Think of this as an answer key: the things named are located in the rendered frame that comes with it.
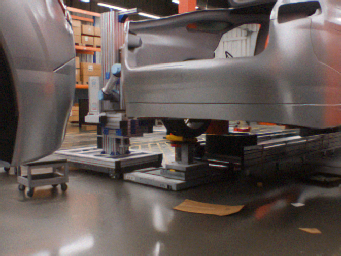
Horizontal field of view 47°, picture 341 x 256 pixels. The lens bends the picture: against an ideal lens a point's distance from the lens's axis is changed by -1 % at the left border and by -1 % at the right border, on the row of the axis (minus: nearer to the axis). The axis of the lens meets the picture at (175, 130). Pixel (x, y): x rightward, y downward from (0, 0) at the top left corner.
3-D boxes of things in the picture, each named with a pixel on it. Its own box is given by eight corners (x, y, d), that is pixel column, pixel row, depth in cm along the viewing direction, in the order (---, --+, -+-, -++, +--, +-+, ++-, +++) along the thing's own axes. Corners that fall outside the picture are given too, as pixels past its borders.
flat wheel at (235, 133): (249, 156, 459) (249, 136, 458) (197, 153, 488) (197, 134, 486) (262, 150, 519) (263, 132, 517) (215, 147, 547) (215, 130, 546)
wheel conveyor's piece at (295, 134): (328, 157, 634) (329, 133, 631) (279, 152, 692) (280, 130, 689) (349, 151, 706) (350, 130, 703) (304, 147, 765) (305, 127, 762)
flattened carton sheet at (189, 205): (234, 218, 310) (234, 213, 310) (172, 210, 333) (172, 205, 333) (245, 208, 337) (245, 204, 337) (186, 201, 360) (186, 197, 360)
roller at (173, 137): (183, 141, 422) (183, 136, 422) (164, 139, 442) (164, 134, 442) (187, 141, 426) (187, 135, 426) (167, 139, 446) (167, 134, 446)
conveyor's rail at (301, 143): (244, 166, 452) (244, 147, 450) (240, 165, 456) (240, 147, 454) (328, 147, 632) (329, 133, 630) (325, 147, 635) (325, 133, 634)
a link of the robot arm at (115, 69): (109, 102, 471) (129, 69, 440) (99, 102, 461) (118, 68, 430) (105, 95, 477) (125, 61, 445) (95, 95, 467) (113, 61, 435)
